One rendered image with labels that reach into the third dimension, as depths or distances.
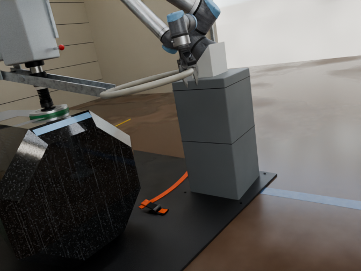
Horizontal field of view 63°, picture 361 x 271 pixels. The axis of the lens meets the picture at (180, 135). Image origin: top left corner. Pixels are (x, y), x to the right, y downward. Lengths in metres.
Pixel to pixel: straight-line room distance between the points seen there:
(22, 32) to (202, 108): 1.09
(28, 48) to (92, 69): 6.89
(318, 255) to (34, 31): 1.83
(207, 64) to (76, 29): 6.77
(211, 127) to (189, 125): 0.18
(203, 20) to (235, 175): 1.02
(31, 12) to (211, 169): 1.42
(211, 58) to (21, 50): 1.08
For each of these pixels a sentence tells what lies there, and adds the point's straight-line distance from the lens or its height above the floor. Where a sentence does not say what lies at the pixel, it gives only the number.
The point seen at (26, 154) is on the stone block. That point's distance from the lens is 1.55.
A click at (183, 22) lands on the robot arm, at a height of 1.18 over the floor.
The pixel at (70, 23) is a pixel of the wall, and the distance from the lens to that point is 8.46.
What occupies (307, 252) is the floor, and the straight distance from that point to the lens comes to 1.72.
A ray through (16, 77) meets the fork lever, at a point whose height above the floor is 1.06.
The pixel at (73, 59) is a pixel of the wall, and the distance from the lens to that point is 8.30.
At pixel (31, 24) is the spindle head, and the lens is 1.80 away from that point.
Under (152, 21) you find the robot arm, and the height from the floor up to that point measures 1.23.
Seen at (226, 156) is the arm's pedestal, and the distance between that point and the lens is 1.98.
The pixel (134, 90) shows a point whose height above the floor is 0.93.
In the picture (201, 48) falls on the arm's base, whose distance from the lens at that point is 2.01.
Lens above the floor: 1.09
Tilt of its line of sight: 17 degrees down
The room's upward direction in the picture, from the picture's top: 10 degrees counter-clockwise
